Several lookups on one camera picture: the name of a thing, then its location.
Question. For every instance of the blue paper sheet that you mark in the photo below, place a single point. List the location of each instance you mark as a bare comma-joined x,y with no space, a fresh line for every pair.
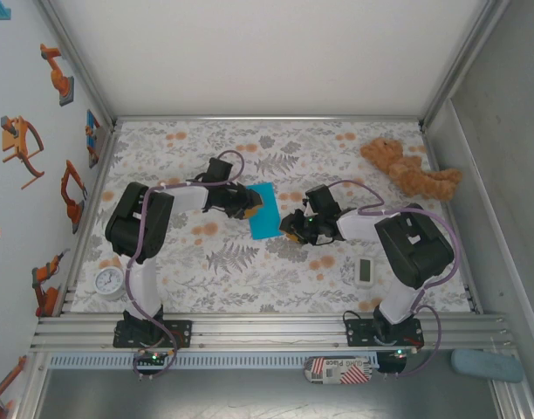
267,218

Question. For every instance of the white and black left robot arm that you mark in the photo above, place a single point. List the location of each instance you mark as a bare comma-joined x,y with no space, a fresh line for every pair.
136,218

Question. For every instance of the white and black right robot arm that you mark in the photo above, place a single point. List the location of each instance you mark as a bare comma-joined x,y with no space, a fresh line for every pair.
413,244

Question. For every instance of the floral print table mat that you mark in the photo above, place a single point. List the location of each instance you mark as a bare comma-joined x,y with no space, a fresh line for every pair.
249,283

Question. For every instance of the thin aluminium crossbar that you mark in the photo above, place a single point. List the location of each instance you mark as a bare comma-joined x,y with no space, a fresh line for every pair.
267,118

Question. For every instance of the white digital timer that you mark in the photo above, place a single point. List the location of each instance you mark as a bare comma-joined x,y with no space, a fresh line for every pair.
364,271

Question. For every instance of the brown teddy bear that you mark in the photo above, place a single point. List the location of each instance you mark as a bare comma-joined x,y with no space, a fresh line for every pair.
406,172

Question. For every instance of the blue and orange sticker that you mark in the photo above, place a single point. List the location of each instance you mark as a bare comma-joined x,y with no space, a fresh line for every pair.
91,126

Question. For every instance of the newspaper print pencil case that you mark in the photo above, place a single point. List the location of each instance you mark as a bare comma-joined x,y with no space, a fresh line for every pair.
337,371

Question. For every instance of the white round clock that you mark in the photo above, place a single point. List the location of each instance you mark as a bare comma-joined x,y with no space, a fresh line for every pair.
110,283

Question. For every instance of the small LED circuit board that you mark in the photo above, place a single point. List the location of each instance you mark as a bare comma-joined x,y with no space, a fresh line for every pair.
153,358
400,352

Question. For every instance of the orange curved machine sticker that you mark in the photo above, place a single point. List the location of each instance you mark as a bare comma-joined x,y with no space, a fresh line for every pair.
18,139

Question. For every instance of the blue sponge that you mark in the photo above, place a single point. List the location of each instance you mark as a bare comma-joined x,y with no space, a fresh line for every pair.
487,366

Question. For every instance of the wide aluminium frame rail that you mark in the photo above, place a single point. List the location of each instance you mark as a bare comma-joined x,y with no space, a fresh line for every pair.
267,331

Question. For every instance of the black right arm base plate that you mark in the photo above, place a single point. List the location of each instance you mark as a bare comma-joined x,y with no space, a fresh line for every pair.
358,334

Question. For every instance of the aluminium side rail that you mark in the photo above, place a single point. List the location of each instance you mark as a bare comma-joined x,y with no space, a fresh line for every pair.
474,301
96,187

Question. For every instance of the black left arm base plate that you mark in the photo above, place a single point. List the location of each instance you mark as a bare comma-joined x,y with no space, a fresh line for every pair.
182,334

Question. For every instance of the aluminium frame post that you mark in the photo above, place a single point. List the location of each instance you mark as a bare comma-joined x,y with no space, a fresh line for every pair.
464,57
75,57

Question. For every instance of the small blue wall sticker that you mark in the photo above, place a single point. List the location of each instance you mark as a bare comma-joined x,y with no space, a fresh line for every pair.
3,11

